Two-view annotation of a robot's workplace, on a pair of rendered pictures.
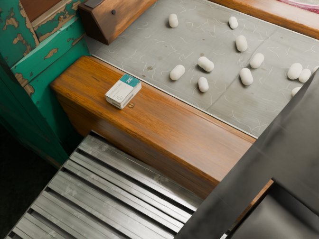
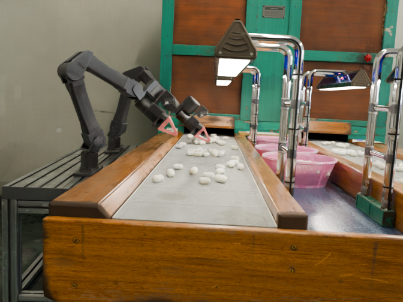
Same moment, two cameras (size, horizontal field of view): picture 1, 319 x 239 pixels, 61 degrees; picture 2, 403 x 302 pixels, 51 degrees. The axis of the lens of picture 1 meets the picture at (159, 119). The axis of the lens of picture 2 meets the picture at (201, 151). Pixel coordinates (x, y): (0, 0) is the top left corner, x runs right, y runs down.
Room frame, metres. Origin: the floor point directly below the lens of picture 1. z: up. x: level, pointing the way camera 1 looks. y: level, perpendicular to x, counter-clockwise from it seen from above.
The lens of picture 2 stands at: (-0.93, -2.02, 0.96)
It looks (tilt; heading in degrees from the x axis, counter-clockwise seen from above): 7 degrees down; 55
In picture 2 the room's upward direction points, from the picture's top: 3 degrees clockwise
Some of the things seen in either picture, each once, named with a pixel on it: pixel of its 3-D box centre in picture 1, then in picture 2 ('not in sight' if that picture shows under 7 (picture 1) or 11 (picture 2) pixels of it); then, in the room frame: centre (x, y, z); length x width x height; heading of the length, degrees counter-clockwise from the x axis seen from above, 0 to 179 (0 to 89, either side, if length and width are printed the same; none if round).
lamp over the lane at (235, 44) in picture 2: not in sight; (230, 55); (-0.24, -1.14, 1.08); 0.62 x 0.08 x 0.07; 54
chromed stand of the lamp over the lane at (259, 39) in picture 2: not in sight; (257, 126); (-0.18, -1.20, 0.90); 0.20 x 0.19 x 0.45; 54
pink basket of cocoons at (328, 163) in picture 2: not in sight; (297, 169); (0.23, -0.97, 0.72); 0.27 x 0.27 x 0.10
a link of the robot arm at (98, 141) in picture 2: not in sight; (91, 143); (-0.37, -0.49, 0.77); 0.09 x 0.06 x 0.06; 93
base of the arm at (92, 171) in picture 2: not in sight; (89, 160); (-0.38, -0.50, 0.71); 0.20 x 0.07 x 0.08; 58
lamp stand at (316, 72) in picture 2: not in sight; (320, 117); (0.72, -0.65, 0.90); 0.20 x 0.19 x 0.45; 54
